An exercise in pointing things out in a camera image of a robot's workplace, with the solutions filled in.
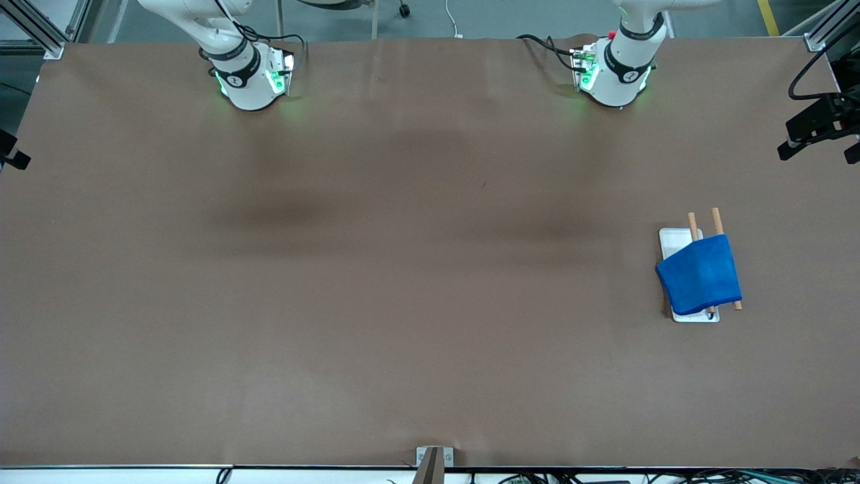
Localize blue microfibre towel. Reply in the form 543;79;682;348
656;234;743;317

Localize white towel rack wooden rods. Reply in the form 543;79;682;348
658;207;744;323

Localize office chair base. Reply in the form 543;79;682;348
275;0;412;40

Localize brown table cover sheet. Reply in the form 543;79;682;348
0;34;860;469

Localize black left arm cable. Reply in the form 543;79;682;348
789;40;844;102

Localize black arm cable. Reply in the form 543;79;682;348
789;40;844;102
212;0;308;65

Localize aluminium frame profile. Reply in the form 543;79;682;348
783;0;860;53
0;0;95;60

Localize black base power cable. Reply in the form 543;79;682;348
516;34;580;72

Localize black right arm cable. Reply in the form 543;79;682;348
212;0;308;65

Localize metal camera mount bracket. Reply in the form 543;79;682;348
415;446;454;484

